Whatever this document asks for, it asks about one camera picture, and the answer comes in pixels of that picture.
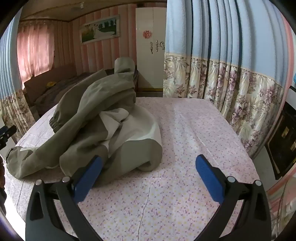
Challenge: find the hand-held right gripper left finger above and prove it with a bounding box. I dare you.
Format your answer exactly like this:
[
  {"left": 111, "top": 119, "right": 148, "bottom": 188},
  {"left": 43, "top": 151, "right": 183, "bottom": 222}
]
[{"left": 25, "top": 155, "right": 103, "bottom": 241}]

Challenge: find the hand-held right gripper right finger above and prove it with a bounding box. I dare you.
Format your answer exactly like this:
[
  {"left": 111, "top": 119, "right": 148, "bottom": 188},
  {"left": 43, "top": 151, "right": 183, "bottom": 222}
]
[{"left": 195, "top": 154, "right": 271, "bottom": 241}]

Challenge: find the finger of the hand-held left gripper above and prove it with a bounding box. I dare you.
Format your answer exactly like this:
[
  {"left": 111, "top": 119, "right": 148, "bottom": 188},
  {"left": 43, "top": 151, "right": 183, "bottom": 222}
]
[{"left": 0, "top": 125, "right": 17, "bottom": 149}]

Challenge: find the olive and cream jacket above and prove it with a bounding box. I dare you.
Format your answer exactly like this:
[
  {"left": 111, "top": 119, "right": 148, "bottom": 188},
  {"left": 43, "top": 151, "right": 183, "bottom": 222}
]
[{"left": 6, "top": 57, "right": 162, "bottom": 180}]

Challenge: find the pink floral bed sheet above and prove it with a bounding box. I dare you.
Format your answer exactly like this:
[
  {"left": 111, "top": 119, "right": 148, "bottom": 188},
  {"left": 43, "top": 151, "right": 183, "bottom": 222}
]
[{"left": 5, "top": 97, "right": 259, "bottom": 241}]

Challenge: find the narrow blue floral curtain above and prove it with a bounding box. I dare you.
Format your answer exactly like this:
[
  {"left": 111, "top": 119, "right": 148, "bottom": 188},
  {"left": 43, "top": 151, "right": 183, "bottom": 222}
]
[{"left": 0, "top": 16, "right": 35, "bottom": 137}]

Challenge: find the brown bed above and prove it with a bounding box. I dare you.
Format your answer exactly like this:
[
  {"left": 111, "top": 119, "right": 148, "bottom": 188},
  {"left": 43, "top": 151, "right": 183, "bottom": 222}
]
[{"left": 24, "top": 62, "right": 139, "bottom": 116}]

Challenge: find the black and white appliance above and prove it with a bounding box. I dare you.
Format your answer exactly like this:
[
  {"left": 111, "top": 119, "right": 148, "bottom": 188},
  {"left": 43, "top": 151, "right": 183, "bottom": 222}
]
[{"left": 265, "top": 85, "right": 296, "bottom": 180}]

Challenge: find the pink window curtain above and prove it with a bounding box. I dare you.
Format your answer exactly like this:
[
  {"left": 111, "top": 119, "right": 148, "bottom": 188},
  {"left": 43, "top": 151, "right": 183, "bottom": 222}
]
[{"left": 17, "top": 20, "right": 56, "bottom": 82}]

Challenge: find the white wardrobe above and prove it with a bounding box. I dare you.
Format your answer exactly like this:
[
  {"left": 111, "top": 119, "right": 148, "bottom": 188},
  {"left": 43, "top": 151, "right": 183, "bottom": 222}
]
[{"left": 135, "top": 7, "right": 167, "bottom": 90}]

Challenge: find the wide blue floral curtain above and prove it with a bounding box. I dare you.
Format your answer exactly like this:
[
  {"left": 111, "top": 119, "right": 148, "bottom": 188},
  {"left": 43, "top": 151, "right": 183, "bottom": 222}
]
[{"left": 163, "top": 0, "right": 294, "bottom": 158}]

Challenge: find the framed wall picture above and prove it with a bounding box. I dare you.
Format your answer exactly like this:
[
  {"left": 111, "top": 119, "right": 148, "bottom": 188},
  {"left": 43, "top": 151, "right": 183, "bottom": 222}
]
[{"left": 79, "top": 14, "right": 120, "bottom": 45}]

